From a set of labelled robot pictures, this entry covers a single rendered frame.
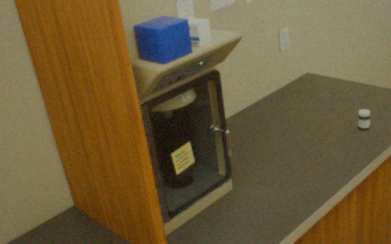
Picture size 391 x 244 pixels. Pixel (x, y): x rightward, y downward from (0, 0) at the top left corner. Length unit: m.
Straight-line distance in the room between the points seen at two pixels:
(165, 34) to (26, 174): 0.75
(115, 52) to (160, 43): 0.12
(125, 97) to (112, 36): 0.15
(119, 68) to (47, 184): 0.71
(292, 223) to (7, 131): 0.93
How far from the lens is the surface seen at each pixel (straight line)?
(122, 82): 1.16
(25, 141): 1.66
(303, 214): 1.56
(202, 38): 1.30
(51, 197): 1.77
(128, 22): 1.25
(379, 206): 2.08
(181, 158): 1.45
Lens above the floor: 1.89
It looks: 26 degrees down
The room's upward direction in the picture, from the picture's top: 8 degrees counter-clockwise
